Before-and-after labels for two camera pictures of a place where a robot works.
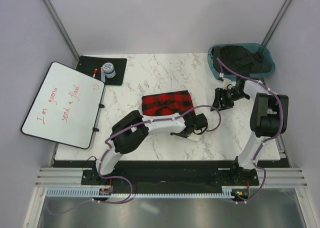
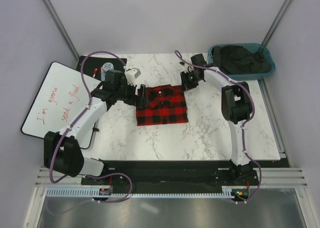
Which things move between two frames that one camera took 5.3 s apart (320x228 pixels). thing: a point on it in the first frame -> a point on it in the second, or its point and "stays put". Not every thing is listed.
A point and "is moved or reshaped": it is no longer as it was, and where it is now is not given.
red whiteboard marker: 95,71 stays put
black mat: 87,64 stays put
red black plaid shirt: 169,103 is moved or reshaped
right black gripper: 220,105 -> 185,85
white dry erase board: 66,108 stays put
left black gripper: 186,136 -> 139,101
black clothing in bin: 242,59 stays put
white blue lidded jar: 109,70 stays put
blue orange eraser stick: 103,75 stays put
